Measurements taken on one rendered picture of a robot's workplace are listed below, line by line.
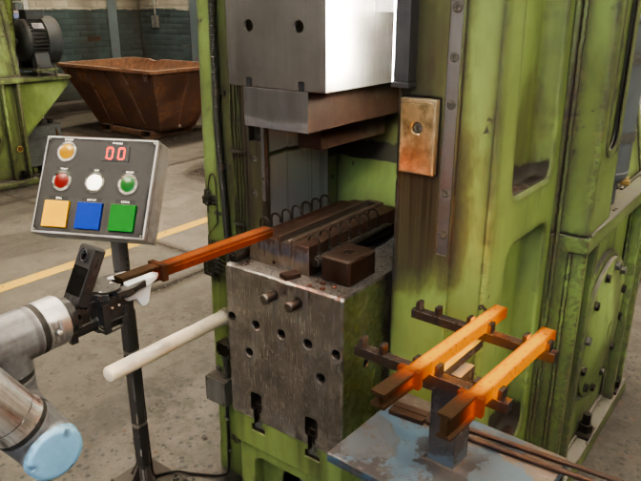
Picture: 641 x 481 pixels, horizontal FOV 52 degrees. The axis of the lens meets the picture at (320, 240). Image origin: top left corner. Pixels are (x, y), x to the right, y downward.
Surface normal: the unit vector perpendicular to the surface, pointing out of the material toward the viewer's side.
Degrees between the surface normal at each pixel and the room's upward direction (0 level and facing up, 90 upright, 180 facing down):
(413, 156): 90
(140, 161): 60
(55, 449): 94
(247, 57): 90
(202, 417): 0
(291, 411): 90
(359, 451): 0
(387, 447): 0
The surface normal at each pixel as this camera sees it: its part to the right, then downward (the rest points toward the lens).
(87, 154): -0.18, -0.18
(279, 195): 0.80, 0.21
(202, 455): 0.00, -0.94
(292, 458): -0.60, 0.27
